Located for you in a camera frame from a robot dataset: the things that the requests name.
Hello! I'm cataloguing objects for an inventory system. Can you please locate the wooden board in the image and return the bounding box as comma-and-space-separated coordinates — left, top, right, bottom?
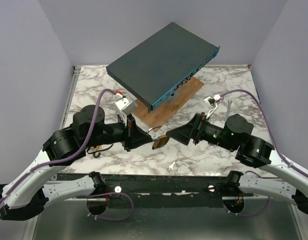
132, 77, 204, 128

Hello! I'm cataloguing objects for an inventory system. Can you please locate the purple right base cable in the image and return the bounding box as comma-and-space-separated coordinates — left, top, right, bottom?
222, 192, 271, 218

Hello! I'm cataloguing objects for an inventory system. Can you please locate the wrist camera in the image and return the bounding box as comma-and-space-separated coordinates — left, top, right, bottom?
115, 97, 138, 122
204, 94, 222, 119

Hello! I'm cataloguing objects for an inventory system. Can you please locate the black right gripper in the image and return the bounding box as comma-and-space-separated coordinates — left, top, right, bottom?
166, 111, 236, 151

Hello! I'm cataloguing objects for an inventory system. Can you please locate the yellow padlock with black shackle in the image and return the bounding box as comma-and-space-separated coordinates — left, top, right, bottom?
86, 146, 101, 158

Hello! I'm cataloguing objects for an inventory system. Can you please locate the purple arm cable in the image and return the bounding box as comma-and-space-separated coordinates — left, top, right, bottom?
0, 88, 124, 220
213, 89, 308, 180

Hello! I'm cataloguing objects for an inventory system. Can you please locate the dark network switch box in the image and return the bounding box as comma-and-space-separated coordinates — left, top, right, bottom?
106, 22, 220, 112

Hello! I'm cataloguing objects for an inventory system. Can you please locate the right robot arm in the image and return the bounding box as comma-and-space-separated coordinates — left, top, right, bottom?
166, 113, 308, 215

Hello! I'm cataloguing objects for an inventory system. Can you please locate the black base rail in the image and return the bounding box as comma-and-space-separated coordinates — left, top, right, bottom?
53, 173, 255, 210

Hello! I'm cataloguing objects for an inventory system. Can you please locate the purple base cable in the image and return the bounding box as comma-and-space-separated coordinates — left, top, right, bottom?
86, 189, 135, 221
222, 192, 271, 218

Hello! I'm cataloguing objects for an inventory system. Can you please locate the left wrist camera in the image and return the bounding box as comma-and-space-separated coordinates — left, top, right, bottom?
115, 97, 138, 122

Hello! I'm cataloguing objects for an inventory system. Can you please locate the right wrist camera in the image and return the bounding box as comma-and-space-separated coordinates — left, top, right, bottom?
204, 94, 222, 119

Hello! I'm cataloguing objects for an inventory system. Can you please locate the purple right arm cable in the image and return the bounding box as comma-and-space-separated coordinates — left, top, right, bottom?
213, 89, 308, 180

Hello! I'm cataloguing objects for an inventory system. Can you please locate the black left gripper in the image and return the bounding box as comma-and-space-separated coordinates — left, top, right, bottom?
84, 112, 154, 152

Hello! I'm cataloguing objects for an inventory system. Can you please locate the large brass padlock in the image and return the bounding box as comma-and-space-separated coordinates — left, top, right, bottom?
146, 125, 170, 150

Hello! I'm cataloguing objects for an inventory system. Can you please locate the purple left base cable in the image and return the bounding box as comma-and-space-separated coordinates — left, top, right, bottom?
86, 189, 135, 221

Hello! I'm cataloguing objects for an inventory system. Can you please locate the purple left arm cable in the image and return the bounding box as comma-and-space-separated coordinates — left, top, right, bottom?
0, 88, 124, 220

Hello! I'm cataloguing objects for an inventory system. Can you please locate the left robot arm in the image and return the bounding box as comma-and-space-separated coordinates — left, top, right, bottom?
0, 105, 153, 221

